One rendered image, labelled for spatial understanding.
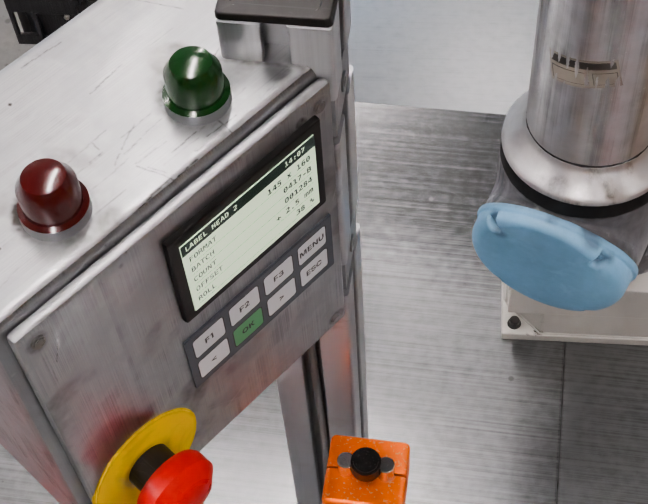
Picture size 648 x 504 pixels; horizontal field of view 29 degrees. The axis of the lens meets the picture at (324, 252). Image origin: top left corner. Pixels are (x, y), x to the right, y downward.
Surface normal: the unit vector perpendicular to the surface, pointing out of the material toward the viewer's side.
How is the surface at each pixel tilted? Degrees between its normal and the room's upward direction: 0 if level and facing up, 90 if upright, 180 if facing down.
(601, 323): 90
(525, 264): 95
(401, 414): 0
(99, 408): 90
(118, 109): 0
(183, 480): 48
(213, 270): 90
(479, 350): 0
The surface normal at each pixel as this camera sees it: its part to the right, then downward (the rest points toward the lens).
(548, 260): -0.45, 0.80
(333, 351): -0.15, 0.83
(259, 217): 0.72, 0.55
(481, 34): -0.05, -0.55
